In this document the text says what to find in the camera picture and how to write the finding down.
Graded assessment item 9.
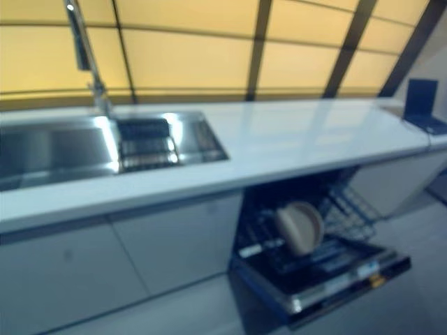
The open black laptop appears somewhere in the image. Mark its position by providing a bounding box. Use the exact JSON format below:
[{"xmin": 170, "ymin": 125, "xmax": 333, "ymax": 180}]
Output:
[{"xmin": 401, "ymin": 78, "xmax": 447, "ymax": 135}]

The white cabinet door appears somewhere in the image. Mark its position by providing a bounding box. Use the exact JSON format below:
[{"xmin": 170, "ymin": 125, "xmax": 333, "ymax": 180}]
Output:
[
  {"xmin": 349, "ymin": 149, "xmax": 447, "ymax": 219},
  {"xmin": 0, "ymin": 219, "xmax": 149, "ymax": 335},
  {"xmin": 108, "ymin": 193, "xmax": 244, "ymax": 294}
]

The stainless steel sink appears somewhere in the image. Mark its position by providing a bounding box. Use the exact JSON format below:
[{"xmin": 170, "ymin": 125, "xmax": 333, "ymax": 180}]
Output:
[{"xmin": 0, "ymin": 110, "xmax": 231, "ymax": 193}]

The yellow window with dark frame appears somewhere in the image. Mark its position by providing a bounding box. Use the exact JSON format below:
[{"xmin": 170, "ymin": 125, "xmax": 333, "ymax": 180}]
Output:
[{"xmin": 0, "ymin": 0, "xmax": 434, "ymax": 112}]

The chrome kitchen faucet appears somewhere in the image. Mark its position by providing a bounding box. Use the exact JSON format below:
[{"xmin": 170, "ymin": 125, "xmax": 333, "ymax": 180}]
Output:
[{"xmin": 62, "ymin": 0, "xmax": 113, "ymax": 118}]

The grey wire dishwasher rack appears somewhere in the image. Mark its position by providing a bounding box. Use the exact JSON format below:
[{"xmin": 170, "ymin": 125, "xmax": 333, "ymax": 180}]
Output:
[{"xmin": 237, "ymin": 177, "xmax": 380, "ymax": 276}]

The black dishwasher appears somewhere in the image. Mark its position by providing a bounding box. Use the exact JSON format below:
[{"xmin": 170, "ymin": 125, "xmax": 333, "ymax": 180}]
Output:
[{"xmin": 228, "ymin": 167, "xmax": 413, "ymax": 331}]

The black wooden sink rack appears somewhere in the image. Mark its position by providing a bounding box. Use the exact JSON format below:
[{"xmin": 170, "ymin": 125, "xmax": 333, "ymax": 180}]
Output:
[{"xmin": 116, "ymin": 117, "xmax": 181, "ymax": 172}]

